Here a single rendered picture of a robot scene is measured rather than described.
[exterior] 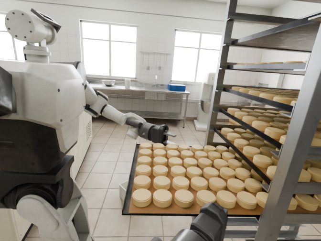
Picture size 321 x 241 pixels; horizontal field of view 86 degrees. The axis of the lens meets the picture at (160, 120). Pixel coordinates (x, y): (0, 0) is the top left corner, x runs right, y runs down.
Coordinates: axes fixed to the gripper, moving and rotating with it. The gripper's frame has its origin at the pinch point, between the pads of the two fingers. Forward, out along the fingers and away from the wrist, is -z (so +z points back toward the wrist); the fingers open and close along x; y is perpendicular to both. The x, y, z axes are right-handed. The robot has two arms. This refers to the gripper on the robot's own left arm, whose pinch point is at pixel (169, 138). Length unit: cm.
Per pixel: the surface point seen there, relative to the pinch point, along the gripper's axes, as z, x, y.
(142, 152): -1.7, 1.1, -21.4
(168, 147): -6.0, 0.9, -9.5
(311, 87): -45, 31, -25
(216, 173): -28.9, 1.0, -15.0
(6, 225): 91, -76, -55
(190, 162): -19.3, 1.0, -14.7
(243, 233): -38, -55, 27
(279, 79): -11, 26, 405
